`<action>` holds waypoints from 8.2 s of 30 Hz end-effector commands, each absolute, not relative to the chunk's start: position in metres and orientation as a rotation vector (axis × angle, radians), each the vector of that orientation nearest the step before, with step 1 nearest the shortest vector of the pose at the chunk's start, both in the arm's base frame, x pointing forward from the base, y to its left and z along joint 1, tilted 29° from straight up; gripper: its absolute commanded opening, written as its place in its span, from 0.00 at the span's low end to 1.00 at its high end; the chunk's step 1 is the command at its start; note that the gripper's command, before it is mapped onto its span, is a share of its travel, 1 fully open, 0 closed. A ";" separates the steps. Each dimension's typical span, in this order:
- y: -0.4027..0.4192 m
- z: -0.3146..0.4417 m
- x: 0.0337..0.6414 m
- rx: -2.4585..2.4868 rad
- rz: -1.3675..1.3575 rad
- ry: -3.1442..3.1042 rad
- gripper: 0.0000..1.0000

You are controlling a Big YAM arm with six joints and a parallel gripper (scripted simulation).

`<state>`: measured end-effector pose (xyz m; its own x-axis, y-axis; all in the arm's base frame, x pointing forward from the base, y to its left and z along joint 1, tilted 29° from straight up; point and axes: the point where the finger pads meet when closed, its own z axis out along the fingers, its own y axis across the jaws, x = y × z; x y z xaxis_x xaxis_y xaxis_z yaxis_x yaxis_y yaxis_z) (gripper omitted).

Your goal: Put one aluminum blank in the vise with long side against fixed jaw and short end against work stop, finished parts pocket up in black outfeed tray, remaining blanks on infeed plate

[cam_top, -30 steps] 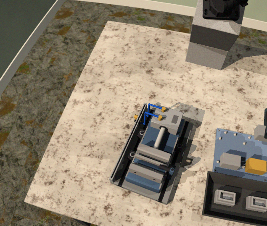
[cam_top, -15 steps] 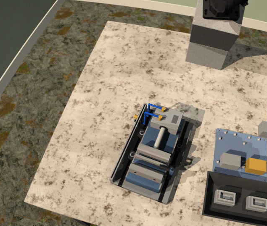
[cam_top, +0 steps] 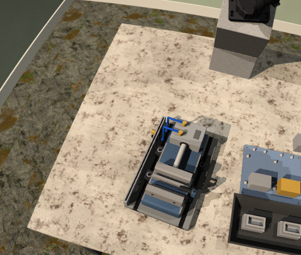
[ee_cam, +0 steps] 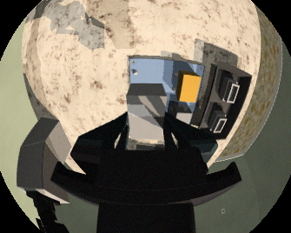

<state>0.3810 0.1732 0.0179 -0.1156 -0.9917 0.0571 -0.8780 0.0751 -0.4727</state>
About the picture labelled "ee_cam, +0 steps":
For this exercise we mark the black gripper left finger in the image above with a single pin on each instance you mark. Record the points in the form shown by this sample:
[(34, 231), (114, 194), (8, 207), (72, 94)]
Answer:
[(105, 135)]

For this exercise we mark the yellow brass block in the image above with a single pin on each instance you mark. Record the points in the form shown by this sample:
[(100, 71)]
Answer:
[(187, 86)]

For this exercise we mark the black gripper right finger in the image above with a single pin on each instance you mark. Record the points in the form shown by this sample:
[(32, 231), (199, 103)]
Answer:
[(187, 137)]

